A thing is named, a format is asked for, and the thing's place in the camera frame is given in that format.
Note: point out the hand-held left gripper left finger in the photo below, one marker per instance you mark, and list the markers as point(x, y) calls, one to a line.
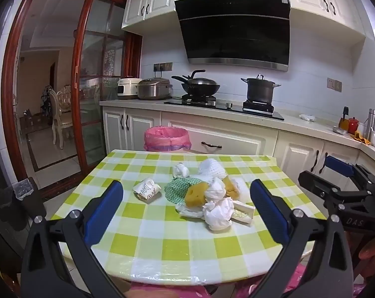
point(103, 211)

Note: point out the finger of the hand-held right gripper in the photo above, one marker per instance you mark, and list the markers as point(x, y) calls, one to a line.
point(339, 166)
point(314, 183)

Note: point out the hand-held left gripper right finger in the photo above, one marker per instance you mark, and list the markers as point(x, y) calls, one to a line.
point(269, 211)

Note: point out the white foam block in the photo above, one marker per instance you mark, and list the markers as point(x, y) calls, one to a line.
point(245, 212)

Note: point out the white paper napkin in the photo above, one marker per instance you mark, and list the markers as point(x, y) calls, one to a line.
point(245, 191)

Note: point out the yellow sponge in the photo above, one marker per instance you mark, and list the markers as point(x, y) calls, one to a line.
point(195, 195)
point(229, 186)

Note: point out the white printed wrapper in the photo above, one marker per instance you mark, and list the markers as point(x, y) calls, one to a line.
point(147, 189)

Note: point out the large white tissue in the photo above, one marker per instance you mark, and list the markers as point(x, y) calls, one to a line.
point(218, 214)

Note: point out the white foam fruit net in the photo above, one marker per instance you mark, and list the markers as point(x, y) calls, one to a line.
point(210, 167)

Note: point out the green patterned cloth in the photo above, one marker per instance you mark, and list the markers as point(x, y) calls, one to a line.
point(175, 189)

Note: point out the small white tissue ball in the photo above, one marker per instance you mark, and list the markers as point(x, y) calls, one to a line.
point(180, 170)

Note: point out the trash can with pink bag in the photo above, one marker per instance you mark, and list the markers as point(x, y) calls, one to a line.
point(165, 139)

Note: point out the small metal dish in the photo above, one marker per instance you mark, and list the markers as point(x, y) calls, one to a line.
point(339, 130)

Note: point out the yellow cloth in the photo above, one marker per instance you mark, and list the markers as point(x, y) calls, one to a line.
point(361, 137)

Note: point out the red jar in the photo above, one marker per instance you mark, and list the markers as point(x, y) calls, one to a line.
point(353, 125)

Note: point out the steel bottle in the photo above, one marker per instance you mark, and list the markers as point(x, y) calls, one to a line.
point(370, 124)

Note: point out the white rag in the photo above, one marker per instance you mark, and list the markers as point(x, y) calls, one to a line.
point(308, 117)

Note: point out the green white checked tablecloth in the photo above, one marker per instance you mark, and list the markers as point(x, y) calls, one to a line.
point(162, 248)

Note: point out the small black bin clear bag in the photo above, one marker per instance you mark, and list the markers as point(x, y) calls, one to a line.
point(25, 192)

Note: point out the white base cabinets with countertop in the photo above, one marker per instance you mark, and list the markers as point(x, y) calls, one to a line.
point(137, 127)

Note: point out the steel stock pot with lid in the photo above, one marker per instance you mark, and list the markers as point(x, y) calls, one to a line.
point(260, 91)

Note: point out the white ornate dining chair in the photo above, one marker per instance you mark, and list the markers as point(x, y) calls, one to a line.
point(55, 115)
point(66, 99)

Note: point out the red wooden glass sliding door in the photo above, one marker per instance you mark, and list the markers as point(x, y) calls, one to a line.
point(76, 105)

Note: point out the black glass gas cooktop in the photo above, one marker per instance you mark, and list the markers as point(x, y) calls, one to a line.
point(224, 110)

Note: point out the white rice cooker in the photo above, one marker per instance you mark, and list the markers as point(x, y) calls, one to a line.
point(126, 88)

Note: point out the silver pressure cooker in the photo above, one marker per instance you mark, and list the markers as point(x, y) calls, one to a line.
point(153, 90)

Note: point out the black wok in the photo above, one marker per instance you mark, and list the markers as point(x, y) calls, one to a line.
point(203, 87)

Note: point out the black range hood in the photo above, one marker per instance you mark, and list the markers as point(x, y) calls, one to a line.
point(237, 37)

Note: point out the beige wall switch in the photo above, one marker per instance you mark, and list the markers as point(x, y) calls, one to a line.
point(334, 84)

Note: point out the red wooden door frame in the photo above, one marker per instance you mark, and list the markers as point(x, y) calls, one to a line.
point(8, 99)

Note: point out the wall outlet strip with plugs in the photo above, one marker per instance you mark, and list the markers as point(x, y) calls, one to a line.
point(163, 66)

